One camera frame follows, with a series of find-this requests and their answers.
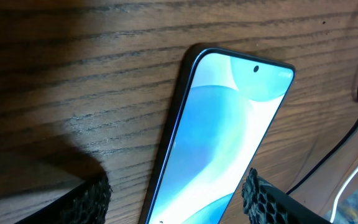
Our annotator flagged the Galaxy smartphone blue screen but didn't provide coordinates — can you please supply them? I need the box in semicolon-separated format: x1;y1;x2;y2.
139;44;296;223

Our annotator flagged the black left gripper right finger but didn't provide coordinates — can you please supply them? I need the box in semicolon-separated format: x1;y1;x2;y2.
241;168;331;224

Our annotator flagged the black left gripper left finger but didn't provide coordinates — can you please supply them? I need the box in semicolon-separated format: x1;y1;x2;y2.
16;173;111;224

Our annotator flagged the white power strip cord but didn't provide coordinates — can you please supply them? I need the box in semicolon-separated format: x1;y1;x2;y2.
329;151;358;223

